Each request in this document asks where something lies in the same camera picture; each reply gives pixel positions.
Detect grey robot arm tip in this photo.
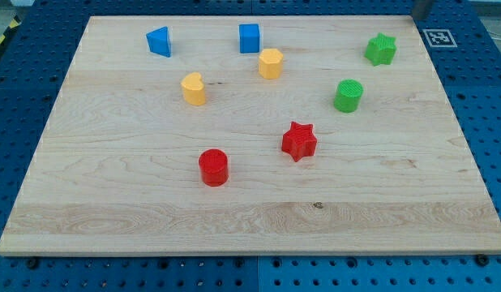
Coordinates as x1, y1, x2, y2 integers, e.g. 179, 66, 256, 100
411, 0, 435, 21

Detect blue triangle block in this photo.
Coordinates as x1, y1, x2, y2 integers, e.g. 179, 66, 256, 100
146, 27, 172, 58

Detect red cylinder block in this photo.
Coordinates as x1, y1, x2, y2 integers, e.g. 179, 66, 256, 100
199, 148, 229, 187

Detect red star block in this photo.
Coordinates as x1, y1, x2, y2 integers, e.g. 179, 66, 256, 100
281, 122, 318, 162

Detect wooden board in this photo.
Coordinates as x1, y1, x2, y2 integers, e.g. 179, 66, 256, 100
0, 15, 501, 256

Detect yellow heart block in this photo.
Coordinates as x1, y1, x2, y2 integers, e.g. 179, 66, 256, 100
181, 72, 206, 106

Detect yellow hexagon block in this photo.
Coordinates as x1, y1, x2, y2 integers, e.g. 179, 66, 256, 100
258, 48, 284, 79

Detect green cylinder block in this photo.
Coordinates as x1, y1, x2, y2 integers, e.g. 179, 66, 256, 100
333, 79, 363, 113

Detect blue cube block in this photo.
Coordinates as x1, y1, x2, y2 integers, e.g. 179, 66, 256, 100
238, 24, 260, 54

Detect green star block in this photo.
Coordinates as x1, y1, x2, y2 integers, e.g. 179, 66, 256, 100
364, 32, 397, 66

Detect white fiducial marker tag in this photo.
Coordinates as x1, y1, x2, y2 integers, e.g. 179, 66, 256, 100
422, 28, 457, 48

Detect yellow black hazard tape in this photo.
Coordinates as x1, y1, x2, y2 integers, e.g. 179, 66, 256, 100
0, 15, 22, 56

